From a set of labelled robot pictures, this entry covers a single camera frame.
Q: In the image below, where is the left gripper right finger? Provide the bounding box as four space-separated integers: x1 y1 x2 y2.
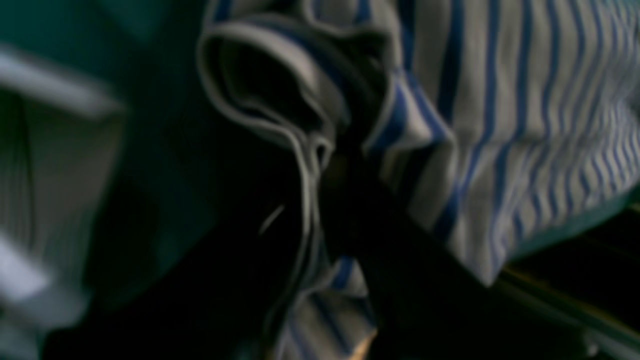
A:
320 149 588 360

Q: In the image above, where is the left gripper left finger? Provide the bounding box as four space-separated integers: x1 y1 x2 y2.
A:
45 155 307 360

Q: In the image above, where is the blue white striped T-shirt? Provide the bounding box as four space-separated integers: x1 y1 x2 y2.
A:
197 0 639 360

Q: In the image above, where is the teal table cloth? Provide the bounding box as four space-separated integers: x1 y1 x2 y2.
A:
1 0 639 310

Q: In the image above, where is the white printed paper pad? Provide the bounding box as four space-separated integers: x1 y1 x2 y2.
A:
0 44 128 360

